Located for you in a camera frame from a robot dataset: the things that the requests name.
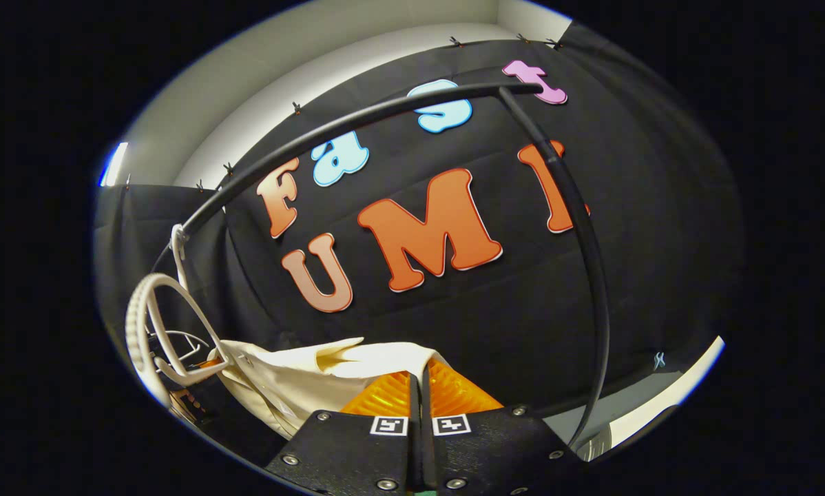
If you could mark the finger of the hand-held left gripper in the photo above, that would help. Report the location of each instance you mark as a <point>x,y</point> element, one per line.
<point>189,406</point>

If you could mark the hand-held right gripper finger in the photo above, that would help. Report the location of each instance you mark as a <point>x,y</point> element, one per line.
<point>426,441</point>
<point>414,427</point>

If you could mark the white plastic hanger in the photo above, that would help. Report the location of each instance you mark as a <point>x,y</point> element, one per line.
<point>134,324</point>
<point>191,335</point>

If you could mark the cream shirt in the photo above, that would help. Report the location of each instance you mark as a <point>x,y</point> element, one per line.
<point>295,386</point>

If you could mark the black backdrop cloth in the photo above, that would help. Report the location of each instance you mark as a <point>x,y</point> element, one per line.
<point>523,310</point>

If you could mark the ceiling light panel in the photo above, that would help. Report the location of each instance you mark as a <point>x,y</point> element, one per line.
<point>114,165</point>

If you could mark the black clothes rail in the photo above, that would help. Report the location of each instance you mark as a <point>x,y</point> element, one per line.
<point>600,296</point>

